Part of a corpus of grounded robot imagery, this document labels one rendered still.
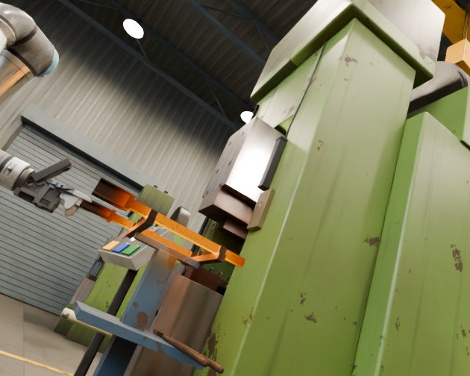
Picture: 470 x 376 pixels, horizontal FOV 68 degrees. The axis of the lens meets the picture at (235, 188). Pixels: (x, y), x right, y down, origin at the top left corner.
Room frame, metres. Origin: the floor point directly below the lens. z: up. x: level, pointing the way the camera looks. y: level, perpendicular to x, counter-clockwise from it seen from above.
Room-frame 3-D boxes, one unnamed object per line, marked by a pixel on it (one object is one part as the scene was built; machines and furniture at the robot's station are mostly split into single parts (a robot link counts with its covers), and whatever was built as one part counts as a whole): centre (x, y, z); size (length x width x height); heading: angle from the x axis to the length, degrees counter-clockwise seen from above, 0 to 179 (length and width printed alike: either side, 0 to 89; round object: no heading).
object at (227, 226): (1.60, -0.15, 1.24); 0.30 x 0.07 x 0.06; 109
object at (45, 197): (1.02, 0.52, 0.94); 0.12 x 0.08 x 0.09; 107
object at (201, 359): (0.94, -0.02, 0.71); 0.60 x 0.04 x 0.01; 12
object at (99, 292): (6.84, 0.77, 1.45); 2.20 x 1.23 x 2.90; 114
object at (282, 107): (1.62, -0.26, 2.06); 0.44 x 0.41 x 0.47; 109
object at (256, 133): (1.57, -0.12, 1.56); 0.42 x 0.39 x 0.40; 109
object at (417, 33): (1.63, -0.28, 2.60); 0.99 x 0.60 x 0.60; 19
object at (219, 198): (1.62, -0.11, 1.32); 0.42 x 0.20 x 0.10; 109
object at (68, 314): (1.85, 0.29, 0.62); 0.44 x 0.05 x 0.05; 109
